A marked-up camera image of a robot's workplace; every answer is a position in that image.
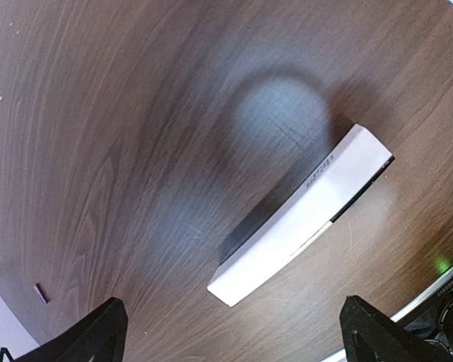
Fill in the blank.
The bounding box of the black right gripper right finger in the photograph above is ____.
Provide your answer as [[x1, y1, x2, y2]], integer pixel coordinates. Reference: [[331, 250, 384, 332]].
[[340, 296, 453, 361]]

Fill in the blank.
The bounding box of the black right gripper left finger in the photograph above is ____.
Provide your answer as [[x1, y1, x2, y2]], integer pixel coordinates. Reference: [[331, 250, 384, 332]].
[[17, 297, 128, 362]]

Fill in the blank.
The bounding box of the white remote control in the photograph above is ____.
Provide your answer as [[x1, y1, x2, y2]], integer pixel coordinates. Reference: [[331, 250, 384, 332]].
[[207, 124, 394, 307]]

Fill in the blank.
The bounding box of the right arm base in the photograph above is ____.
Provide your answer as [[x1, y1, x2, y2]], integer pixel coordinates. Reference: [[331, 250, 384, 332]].
[[391, 266, 453, 355]]

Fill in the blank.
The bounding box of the black silver battery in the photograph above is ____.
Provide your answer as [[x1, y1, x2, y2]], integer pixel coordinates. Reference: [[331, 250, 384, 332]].
[[33, 283, 50, 305]]

